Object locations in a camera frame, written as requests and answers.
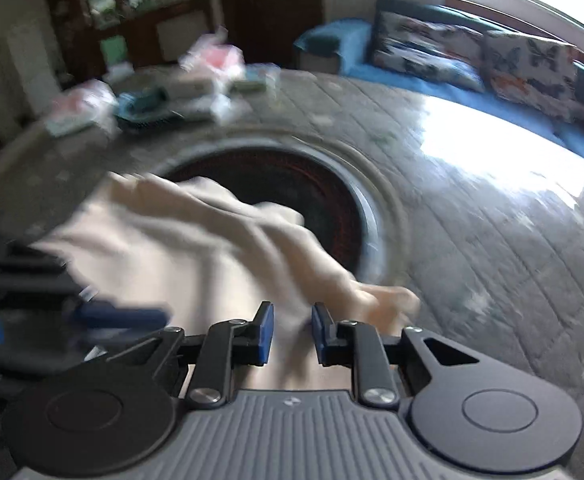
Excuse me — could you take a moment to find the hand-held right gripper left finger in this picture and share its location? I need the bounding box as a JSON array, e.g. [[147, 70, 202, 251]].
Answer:
[[106, 301, 275, 409]]

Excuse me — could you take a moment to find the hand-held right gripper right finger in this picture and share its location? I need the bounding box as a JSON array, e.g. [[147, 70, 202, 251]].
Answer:
[[311, 302, 481, 408]]

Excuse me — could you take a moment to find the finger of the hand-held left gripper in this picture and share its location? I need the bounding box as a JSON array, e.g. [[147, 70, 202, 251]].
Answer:
[[72, 301, 171, 333]]

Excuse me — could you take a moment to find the cream garment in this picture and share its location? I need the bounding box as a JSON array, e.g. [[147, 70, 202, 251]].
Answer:
[[28, 172, 421, 392]]

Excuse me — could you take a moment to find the round black table stove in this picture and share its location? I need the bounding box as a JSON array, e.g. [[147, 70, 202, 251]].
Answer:
[[158, 146, 381, 287]]

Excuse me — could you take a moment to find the dark teal brush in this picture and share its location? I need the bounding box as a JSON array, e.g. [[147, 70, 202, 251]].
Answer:
[[113, 86, 189, 134]]

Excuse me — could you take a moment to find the pile of small packets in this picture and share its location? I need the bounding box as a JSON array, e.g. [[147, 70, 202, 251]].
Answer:
[[44, 32, 283, 137]]

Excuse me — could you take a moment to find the blue sofa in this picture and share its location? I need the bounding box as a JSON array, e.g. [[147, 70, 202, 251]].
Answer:
[[292, 0, 584, 172]]

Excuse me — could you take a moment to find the dark wooden cabinet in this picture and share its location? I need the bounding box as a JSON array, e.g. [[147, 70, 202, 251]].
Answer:
[[41, 0, 219, 82]]

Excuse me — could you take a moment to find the dark wooden door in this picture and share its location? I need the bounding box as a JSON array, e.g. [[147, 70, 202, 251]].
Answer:
[[228, 0, 326, 70]]

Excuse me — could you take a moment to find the large butterfly print pillow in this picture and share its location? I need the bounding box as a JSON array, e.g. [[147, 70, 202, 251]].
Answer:
[[482, 30, 578, 124]]

